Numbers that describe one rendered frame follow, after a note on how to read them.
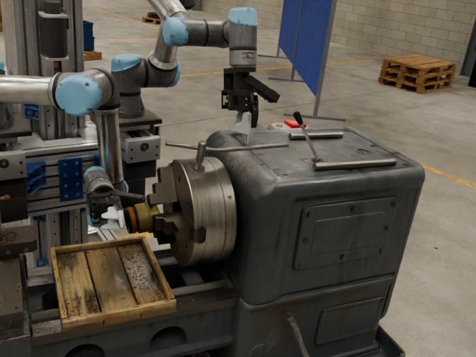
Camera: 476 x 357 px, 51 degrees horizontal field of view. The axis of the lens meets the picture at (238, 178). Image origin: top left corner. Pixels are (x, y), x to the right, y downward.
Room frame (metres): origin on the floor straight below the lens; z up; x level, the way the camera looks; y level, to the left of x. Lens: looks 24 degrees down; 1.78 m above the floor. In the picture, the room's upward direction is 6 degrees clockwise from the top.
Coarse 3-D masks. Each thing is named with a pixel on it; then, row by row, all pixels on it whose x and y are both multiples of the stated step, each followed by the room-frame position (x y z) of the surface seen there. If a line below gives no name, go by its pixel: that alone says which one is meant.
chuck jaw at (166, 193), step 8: (160, 168) 1.32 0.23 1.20; (168, 168) 1.33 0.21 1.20; (160, 176) 1.31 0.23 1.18; (168, 176) 1.32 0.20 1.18; (152, 184) 1.31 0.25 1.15; (160, 184) 1.29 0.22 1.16; (168, 184) 1.30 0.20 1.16; (160, 192) 1.28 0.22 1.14; (168, 192) 1.29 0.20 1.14; (152, 200) 1.26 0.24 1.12; (160, 200) 1.27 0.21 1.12; (168, 200) 1.28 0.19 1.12; (176, 200) 1.29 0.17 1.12
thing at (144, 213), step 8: (128, 208) 1.22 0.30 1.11; (136, 208) 1.22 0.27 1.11; (144, 208) 1.22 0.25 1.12; (152, 208) 1.24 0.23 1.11; (128, 216) 1.20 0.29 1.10; (136, 216) 1.20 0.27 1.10; (144, 216) 1.21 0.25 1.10; (152, 216) 1.22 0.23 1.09; (128, 224) 1.19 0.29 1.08; (136, 224) 1.19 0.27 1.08; (144, 224) 1.20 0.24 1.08; (152, 224) 1.20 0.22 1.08; (128, 232) 1.21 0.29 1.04
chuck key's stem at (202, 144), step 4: (200, 140) 1.27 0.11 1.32; (204, 140) 1.27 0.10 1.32; (200, 144) 1.25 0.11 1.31; (204, 144) 1.25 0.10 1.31; (200, 148) 1.25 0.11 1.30; (204, 148) 1.26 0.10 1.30; (200, 152) 1.26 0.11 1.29; (204, 152) 1.26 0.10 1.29; (196, 156) 1.27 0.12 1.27; (200, 156) 1.26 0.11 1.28; (204, 156) 1.27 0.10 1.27; (196, 160) 1.27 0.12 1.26; (200, 160) 1.26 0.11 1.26; (196, 164) 1.27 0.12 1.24; (200, 164) 1.27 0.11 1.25; (196, 168) 1.27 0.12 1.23; (200, 168) 1.28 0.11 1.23
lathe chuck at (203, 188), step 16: (176, 160) 1.32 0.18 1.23; (192, 160) 1.32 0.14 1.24; (176, 176) 1.30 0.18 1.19; (192, 176) 1.23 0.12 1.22; (208, 176) 1.25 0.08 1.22; (176, 192) 1.30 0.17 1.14; (192, 192) 1.19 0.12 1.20; (208, 192) 1.21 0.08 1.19; (176, 208) 1.33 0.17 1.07; (192, 208) 1.17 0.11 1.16; (208, 208) 1.18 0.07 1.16; (224, 208) 1.20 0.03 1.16; (192, 224) 1.17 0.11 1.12; (208, 224) 1.17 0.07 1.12; (224, 224) 1.18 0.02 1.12; (176, 240) 1.27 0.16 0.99; (192, 240) 1.16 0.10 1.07; (208, 240) 1.16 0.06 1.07; (224, 240) 1.18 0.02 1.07; (176, 256) 1.27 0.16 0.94; (192, 256) 1.16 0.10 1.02; (208, 256) 1.18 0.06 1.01
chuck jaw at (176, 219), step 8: (160, 216) 1.21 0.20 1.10; (168, 216) 1.22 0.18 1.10; (176, 216) 1.22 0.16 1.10; (184, 216) 1.23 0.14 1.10; (160, 224) 1.20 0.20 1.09; (168, 224) 1.18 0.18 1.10; (176, 224) 1.17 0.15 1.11; (184, 224) 1.18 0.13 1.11; (168, 232) 1.18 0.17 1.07; (176, 232) 1.15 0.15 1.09; (184, 232) 1.15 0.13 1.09; (192, 232) 1.16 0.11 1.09; (200, 232) 1.16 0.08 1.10; (200, 240) 1.16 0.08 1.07
